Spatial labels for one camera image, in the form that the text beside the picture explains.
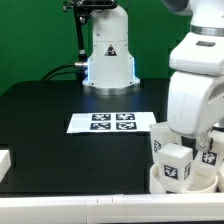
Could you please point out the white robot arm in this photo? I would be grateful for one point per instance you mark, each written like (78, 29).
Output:
(110, 68)

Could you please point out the white front rail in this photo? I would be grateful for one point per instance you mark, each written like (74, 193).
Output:
(123, 209)

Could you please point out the black camera stand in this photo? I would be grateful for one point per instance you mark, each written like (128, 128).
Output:
(82, 10)

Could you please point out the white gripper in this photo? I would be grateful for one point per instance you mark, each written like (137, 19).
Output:
(196, 90)

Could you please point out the white obstacle wall left piece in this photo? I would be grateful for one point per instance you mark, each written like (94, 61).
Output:
(5, 163)

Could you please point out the white paper with tags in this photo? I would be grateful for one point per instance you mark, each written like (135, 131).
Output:
(110, 122)

